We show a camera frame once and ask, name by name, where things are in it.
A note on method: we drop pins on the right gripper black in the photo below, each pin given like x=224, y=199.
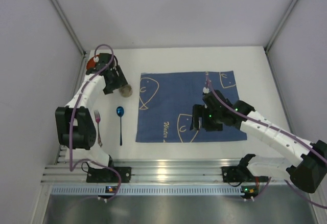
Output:
x=202, y=118

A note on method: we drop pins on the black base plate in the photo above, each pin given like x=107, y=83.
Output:
x=236, y=175
x=107, y=176

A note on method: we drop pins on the pink purple fork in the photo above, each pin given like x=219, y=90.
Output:
x=98, y=120

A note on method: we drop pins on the blue metallic spoon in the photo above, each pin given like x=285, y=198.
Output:
x=120, y=112

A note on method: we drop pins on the aluminium mounting rail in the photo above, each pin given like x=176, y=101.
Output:
x=167, y=172

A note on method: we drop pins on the right aluminium corner post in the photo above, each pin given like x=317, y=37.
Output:
x=281, y=23

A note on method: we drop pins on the red round plate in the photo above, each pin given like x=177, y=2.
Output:
x=90, y=64

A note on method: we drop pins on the perforated grey cable duct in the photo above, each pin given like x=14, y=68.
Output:
x=153, y=190

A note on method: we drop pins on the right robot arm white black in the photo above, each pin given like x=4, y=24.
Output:
x=302, y=162

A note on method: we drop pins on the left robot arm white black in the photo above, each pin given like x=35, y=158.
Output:
x=76, y=125

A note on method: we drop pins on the aluminium corner post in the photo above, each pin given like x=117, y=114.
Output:
x=67, y=25
x=281, y=23

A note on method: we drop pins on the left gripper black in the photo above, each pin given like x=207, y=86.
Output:
x=115, y=80

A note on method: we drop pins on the blue cloth placemat fish print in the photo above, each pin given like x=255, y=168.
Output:
x=165, y=110

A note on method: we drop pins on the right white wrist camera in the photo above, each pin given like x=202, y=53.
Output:
x=205, y=90

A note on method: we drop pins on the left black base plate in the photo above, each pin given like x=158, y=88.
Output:
x=107, y=176

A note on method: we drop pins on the left aluminium corner post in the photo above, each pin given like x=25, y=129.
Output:
x=67, y=25

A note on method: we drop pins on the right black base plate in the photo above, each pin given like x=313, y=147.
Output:
x=236, y=175

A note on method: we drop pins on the small beige cup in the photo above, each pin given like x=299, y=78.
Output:
x=126, y=91

